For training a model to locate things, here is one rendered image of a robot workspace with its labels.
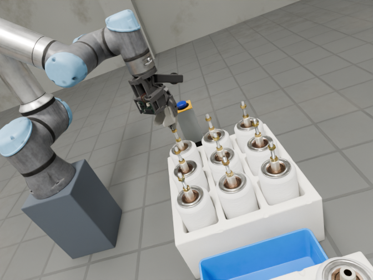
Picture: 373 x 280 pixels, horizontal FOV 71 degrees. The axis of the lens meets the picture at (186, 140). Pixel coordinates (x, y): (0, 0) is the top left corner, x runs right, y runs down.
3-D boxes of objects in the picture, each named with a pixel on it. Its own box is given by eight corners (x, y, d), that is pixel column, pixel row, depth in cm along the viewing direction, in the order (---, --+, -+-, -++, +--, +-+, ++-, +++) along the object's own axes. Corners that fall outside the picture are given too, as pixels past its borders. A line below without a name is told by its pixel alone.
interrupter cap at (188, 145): (195, 140, 91) (194, 139, 91) (187, 155, 86) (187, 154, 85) (176, 141, 95) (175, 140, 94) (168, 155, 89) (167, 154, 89)
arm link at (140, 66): (136, 51, 76) (156, 48, 70) (143, 66, 78) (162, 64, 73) (119, 63, 71) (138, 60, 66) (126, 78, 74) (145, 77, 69)
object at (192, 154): (212, 175, 101) (198, 138, 91) (205, 194, 94) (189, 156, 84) (190, 174, 105) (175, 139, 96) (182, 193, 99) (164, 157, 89)
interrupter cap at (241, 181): (233, 169, 73) (233, 167, 73) (253, 181, 67) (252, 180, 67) (213, 185, 71) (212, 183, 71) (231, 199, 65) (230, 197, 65)
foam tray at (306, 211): (196, 279, 78) (175, 245, 68) (182, 189, 111) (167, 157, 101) (325, 240, 75) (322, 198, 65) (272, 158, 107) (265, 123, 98)
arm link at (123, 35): (109, 15, 70) (136, 4, 67) (127, 54, 76) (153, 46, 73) (95, 23, 64) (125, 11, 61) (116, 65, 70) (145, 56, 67)
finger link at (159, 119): (156, 136, 85) (145, 112, 80) (167, 125, 88) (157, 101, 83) (163, 137, 83) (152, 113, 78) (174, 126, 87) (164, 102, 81)
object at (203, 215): (189, 246, 79) (167, 209, 70) (201, 220, 86) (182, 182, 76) (218, 254, 74) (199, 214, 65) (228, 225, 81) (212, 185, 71)
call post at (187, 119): (199, 173, 115) (174, 114, 98) (196, 164, 121) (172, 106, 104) (214, 168, 114) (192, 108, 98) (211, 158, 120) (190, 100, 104)
